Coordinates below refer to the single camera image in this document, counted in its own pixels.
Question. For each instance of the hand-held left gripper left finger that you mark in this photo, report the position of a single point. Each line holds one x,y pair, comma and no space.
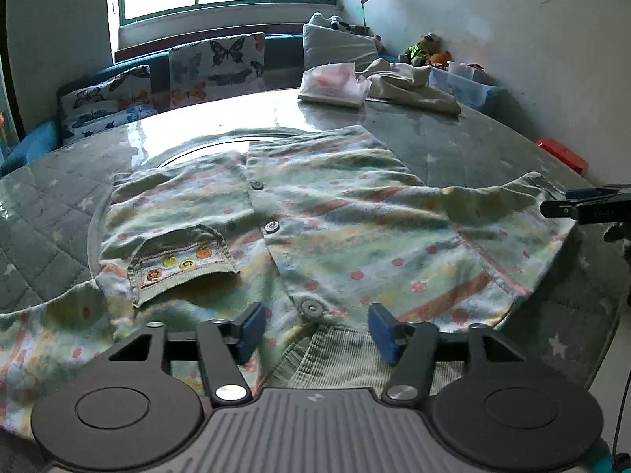
251,332

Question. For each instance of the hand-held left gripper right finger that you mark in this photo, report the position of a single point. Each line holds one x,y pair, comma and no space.
384,332

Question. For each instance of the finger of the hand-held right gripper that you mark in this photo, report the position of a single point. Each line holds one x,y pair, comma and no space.
559,209
579,193

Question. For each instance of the striped children's button shirt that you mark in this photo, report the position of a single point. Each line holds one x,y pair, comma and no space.
345,217

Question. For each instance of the red plastic stool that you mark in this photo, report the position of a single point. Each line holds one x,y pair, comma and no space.
562,155

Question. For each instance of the grey quilted star table cover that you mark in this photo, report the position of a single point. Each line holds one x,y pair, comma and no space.
468,148

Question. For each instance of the clear plastic storage box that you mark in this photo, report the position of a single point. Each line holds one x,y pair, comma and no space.
466,91

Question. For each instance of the beige crumpled cloth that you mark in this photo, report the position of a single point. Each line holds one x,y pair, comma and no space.
409,86

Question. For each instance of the brown teddy bear toy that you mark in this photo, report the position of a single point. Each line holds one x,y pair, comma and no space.
421,51

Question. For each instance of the folded pink white cloth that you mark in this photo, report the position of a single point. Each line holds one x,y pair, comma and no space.
333,83

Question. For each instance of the large butterfly print pillow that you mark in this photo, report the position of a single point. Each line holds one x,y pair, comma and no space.
217,66

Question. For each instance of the small butterfly print pillow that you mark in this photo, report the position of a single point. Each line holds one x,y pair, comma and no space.
106,103

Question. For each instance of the grey plain pillow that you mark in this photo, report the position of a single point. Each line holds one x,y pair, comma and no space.
337,49

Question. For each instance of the blue sofa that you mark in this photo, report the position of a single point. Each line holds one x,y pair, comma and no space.
29,145

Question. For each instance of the black and white plush toy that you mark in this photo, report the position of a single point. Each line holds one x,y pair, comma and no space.
325,19

